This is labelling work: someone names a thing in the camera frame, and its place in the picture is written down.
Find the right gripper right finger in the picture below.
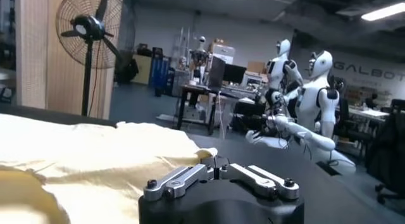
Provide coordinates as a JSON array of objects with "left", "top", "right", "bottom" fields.
[{"left": 217, "top": 156, "right": 300, "bottom": 201}]

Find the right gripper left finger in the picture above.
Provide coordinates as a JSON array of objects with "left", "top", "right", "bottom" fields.
[{"left": 144, "top": 155, "right": 219, "bottom": 202}]

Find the cream cotton shirt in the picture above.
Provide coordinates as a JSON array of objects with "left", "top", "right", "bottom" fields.
[{"left": 0, "top": 113, "right": 219, "bottom": 224}]

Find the black table cover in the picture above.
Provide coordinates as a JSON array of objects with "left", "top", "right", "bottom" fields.
[{"left": 0, "top": 103, "right": 405, "bottom": 224}]

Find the white-legged standing desk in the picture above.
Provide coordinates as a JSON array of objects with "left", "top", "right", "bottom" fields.
[{"left": 217, "top": 85, "right": 266, "bottom": 140}]

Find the white humanoid robot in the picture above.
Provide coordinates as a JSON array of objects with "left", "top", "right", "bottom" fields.
[
  {"left": 265, "top": 38, "right": 304, "bottom": 96},
  {"left": 296, "top": 50, "right": 341, "bottom": 139}
]

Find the black office chair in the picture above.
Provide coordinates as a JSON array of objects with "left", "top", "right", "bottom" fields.
[
  {"left": 366, "top": 98, "right": 405, "bottom": 204},
  {"left": 335, "top": 98, "right": 371, "bottom": 156}
]

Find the black computer monitor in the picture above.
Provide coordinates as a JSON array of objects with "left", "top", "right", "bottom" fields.
[{"left": 223, "top": 63, "right": 247, "bottom": 85}]

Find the blue cabinet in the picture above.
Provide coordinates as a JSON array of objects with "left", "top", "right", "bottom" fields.
[{"left": 148, "top": 47, "right": 172, "bottom": 97}]

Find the brown cardboard box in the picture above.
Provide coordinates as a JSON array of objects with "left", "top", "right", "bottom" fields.
[{"left": 246, "top": 60, "right": 266, "bottom": 75}]

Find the open dark laptop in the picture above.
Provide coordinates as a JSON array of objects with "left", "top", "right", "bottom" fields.
[{"left": 207, "top": 56, "right": 227, "bottom": 90}]

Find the dark skeletal humanoid robot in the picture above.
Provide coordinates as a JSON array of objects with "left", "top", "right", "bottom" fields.
[{"left": 189, "top": 35, "right": 210, "bottom": 84}]

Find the light wooden partition panel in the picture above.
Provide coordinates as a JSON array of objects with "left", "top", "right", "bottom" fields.
[{"left": 15, "top": 0, "right": 124, "bottom": 120}]

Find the ceiling light panel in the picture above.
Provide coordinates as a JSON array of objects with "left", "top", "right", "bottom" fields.
[{"left": 360, "top": 2, "right": 405, "bottom": 22}]

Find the black metal frame desk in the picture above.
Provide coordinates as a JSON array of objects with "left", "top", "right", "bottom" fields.
[{"left": 176, "top": 84, "right": 222, "bottom": 136}]

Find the black pedestal fan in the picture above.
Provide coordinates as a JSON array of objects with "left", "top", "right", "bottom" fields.
[{"left": 56, "top": 0, "right": 137, "bottom": 117}]

